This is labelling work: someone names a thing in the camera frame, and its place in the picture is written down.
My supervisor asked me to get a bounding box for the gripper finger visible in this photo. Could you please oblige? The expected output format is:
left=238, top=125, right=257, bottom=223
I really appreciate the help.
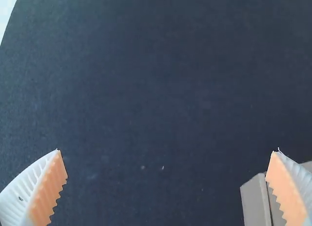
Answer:
left=0, top=148, right=68, bottom=226
left=265, top=147, right=312, bottom=226

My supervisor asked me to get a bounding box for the black mat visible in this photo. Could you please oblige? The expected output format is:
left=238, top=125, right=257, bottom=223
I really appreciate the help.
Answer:
left=0, top=0, right=312, bottom=226

